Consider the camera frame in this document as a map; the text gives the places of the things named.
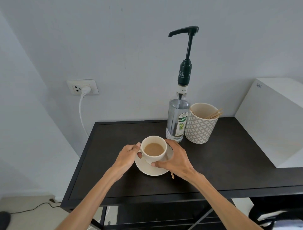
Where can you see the person's right hand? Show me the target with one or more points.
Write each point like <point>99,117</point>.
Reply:
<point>178,163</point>

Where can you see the person's left hand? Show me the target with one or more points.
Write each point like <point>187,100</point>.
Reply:
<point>124,161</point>

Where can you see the person's right thumb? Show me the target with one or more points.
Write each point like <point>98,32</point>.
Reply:
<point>159,164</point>

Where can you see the person's left thumb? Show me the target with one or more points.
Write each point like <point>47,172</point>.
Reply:
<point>139,155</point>

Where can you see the white coffee cup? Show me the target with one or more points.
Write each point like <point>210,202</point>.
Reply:
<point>156,159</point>

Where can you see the person's left forearm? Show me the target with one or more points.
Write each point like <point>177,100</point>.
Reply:
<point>94,197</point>

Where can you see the person's right forearm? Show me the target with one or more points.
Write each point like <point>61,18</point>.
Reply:
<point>220,201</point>

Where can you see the white saucer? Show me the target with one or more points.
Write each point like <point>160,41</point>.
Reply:
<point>149,169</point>

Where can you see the milky coffee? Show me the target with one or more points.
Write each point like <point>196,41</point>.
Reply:
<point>153,148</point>

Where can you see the wooden stir stick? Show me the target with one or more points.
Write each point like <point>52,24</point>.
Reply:
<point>172,175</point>

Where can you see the clear syrup bottle with pump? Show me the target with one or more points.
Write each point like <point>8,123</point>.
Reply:
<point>177,118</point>

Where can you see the patterned ceramic holder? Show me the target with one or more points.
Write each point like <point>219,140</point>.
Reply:
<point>198,130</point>

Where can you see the black metal table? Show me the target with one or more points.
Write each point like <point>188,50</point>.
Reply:
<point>232,161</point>

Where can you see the bundle of wooden stirrers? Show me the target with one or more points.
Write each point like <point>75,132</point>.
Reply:
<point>214,114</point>

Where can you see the white box appliance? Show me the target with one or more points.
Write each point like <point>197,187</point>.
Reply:
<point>272,123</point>

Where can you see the black round object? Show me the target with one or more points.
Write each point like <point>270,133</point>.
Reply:
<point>4,220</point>

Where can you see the white wall socket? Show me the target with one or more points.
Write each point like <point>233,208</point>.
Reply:
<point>73,88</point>

